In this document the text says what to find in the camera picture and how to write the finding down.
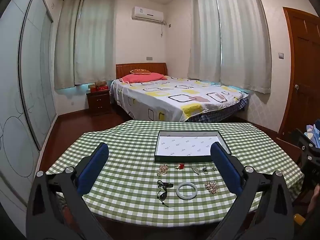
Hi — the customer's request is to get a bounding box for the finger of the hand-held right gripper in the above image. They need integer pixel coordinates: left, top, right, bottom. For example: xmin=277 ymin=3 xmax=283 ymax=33
xmin=294 ymin=128 xmax=320 ymax=178

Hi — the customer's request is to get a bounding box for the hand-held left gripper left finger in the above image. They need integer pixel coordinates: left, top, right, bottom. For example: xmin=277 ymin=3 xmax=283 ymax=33
xmin=26 ymin=142 xmax=113 ymax=240

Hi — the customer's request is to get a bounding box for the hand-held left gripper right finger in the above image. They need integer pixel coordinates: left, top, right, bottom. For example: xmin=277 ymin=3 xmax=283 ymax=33
xmin=207 ymin=141 xmax=295 ymax=240

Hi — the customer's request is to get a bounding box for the pearl and gold brooch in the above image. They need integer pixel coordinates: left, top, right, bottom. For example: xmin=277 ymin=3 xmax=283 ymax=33
xmin=204 ymin=181 xmax=218 ymax=194

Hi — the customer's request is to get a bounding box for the green shallow box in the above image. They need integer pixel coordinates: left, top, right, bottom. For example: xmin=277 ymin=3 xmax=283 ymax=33
xmin=154 ymin=130 xmax=232 ymax=162

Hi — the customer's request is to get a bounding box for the pale jade bangle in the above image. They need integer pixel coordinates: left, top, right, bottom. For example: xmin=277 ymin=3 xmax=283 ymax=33
xmin=176 ymin=182 xmax=197 ymax=200

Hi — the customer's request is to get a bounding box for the gold filigree brooch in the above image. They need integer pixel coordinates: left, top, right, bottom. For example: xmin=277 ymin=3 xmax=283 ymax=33
xmin=157 ymin=164 xmax=169 ymax=177

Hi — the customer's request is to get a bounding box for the black cord pendant necklace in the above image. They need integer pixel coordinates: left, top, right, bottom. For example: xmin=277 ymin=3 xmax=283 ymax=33
xmin=157 ymin=179 xmax=175 ymax=208

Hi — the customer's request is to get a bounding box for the person's right forearm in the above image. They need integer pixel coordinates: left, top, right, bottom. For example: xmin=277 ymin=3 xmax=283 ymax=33
xmin=307 ymin=184 xmax=320 ymax=214

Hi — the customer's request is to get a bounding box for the blue patterned cloth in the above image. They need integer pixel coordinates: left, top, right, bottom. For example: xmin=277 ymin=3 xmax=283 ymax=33
xmin=304 ymin=120 xmax=320 ymax=148

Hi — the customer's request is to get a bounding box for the green checkered tablecloth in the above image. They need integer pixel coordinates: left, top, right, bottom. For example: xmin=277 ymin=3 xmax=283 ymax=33
xmin=46 ymin=119 xmax=304 ymax=222

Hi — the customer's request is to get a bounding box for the blue plaid bed skirt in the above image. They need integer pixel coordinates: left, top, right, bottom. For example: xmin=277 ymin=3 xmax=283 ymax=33
xmin=186 ymin=97 xmax=248 ymax=123

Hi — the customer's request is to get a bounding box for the yellow plastic object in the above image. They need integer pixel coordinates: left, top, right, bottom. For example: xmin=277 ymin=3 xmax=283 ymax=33
xmin=294 ymin=212 xmax=307 ymax=227

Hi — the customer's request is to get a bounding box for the dark wooden nightstand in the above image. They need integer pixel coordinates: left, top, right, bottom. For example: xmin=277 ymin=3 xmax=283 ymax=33
xmin=86 ymin=90 xmax=112 ymax=117

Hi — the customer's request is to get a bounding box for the wooden door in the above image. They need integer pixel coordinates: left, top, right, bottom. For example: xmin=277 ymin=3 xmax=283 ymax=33
xmin=277 ymin=6 xmax=320 ymax=140

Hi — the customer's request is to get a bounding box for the bed with patterned sheet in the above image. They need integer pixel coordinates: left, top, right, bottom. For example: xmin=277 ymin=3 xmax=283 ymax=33
xmin=110 ymin=76 xmax=250 ymax=123

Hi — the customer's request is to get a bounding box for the sliding door wardrobe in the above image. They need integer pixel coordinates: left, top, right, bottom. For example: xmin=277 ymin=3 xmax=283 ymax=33
xmin=0 ymin=0 xmax=59 ymax=235

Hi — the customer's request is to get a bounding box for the pink pillow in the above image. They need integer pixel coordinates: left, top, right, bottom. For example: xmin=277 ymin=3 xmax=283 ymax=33
xmin=119 ymin=72 xmax=168 ymax=84

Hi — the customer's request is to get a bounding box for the brown cushion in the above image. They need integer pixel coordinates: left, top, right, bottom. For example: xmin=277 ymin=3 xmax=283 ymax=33
xmin=130 ymin=68 xmax=152 ymax=75

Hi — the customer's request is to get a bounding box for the wooden headboard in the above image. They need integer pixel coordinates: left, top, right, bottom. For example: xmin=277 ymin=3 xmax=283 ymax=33
xmin=116 ymin=63 xmax=167 ymax=80

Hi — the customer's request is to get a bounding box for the white curtain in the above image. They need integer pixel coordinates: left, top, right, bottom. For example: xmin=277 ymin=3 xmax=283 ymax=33
xmin=74 ymin=0 xmax=117 ymax=85
xmin=54 ymin=0 xmax=83 ymax=90
xmin=214 ymin=0 xmax=272 ymax=94
xmin=187 ymin=0 xmax=222 ymax=82

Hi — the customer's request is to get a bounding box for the white air conditioner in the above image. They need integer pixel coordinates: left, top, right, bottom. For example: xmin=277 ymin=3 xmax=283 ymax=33
xmin=132 ymin=6 xmax=165 ymax=22

